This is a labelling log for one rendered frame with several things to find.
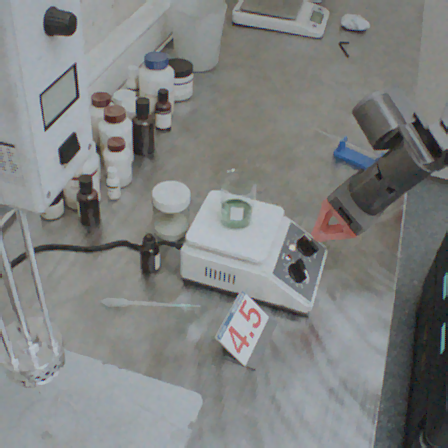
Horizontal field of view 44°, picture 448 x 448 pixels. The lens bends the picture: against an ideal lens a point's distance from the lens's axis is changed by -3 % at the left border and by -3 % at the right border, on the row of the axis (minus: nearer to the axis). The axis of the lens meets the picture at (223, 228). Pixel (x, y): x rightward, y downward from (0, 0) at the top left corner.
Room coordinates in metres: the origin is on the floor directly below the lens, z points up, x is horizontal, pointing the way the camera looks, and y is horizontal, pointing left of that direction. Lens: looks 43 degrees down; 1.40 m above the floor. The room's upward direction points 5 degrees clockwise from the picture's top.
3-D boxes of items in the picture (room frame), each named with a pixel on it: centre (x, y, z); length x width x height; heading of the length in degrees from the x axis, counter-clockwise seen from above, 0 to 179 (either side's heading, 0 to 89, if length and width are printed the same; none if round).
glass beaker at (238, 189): (0.62, -0.02, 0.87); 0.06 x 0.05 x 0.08; 28
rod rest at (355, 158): (0.92, -0.25, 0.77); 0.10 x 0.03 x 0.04; 57
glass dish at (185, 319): (0.50, 0.04, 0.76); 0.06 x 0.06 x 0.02
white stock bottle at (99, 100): (0.91, 0.25, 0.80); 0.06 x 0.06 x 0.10
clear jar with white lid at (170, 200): (0.68, 0.08, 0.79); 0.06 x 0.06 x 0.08
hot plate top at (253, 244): (0.61, -0.02, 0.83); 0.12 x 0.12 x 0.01; 76
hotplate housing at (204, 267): (0.61, -0.04, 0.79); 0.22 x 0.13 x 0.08; 76
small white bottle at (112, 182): (0.75, 0.19, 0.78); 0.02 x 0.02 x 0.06
